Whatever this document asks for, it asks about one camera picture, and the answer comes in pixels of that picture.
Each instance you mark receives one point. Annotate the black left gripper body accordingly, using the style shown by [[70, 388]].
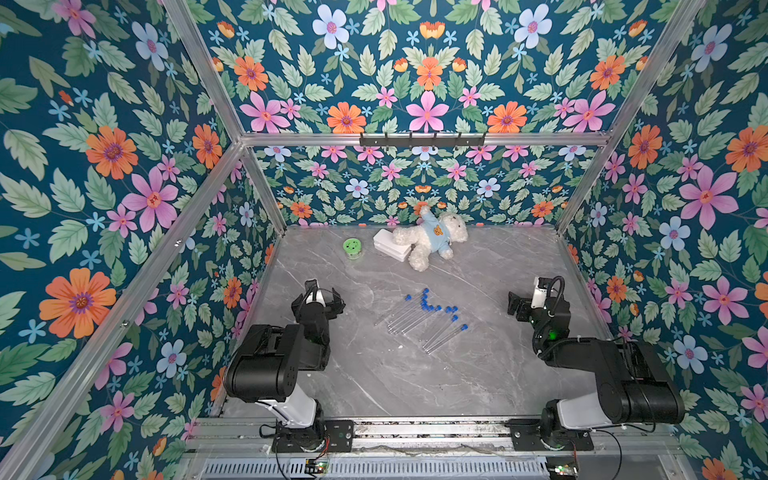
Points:
[[328, 312]]

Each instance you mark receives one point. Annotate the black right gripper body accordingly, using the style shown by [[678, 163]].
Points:
[[522, 305]]

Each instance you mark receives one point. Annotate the capped test tube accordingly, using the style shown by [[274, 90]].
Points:
[[440, 331], [400, 305], [440, 313], [412, 304], [429, 312], [405, 324], [423, 296], [412, 307], [414, 310]]

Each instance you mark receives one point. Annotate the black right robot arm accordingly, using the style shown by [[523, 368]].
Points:
[[632, 388]]

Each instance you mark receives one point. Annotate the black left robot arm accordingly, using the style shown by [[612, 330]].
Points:
[[264, 369]]

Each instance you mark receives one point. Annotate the green lidded small jar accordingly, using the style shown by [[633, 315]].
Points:
[[352, 247]]

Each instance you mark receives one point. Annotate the white box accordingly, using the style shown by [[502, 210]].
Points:
[[384, 243]]

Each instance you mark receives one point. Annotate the white teddy bear blue hoodie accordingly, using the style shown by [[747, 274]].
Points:
[[433, 235]]

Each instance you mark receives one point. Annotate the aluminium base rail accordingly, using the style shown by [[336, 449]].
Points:
[[486, 435]]

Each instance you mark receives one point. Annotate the black hook rail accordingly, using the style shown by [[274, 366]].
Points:
[[409, 140]]

